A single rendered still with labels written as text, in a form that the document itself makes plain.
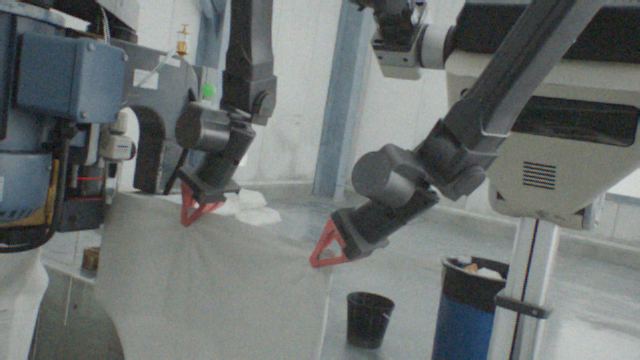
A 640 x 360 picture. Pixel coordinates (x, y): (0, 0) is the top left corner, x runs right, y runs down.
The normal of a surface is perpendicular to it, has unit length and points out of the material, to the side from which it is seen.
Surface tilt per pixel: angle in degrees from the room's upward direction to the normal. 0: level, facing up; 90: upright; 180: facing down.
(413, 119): 90
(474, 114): 93
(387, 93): 90
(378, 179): 75
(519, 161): 130
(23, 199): 91
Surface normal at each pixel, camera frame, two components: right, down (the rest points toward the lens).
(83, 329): -0.50, 0.00
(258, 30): 0.71, 0.38
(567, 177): -0.48, 0.64
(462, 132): -0.82, -0.02
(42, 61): -0.11, 0.08
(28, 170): 0.94, 0.20
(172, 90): 0.85, 0.18
